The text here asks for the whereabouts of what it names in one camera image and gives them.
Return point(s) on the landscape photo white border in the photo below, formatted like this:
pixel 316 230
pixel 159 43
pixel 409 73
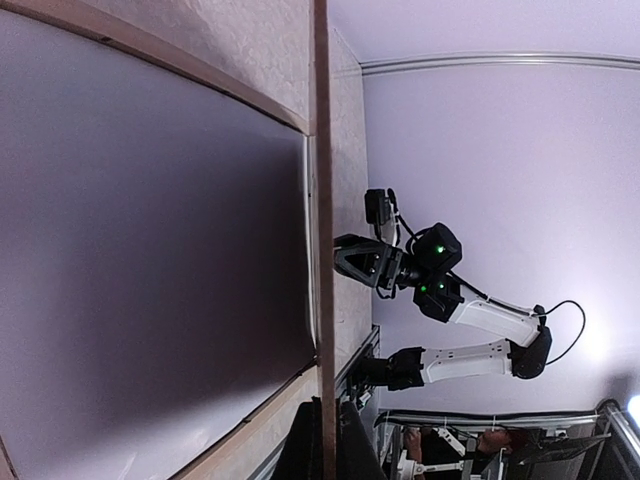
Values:
pixel 150 275

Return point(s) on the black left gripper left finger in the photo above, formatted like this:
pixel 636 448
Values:
pixel 302 454

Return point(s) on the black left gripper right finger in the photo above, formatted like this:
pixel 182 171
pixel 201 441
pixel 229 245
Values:
pixel 356 459

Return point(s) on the brown hardboard backing panel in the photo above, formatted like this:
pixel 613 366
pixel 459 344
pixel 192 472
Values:
pixel 325 329

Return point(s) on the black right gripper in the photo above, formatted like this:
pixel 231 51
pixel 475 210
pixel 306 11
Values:
pixel 374 263

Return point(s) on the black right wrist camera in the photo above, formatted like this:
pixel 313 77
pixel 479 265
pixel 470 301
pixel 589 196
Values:
pixel 382 214

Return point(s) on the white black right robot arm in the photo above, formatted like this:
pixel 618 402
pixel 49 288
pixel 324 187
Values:
pixel 523 340

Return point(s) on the person behind enclosure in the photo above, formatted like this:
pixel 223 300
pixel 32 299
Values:
pixel 428 447

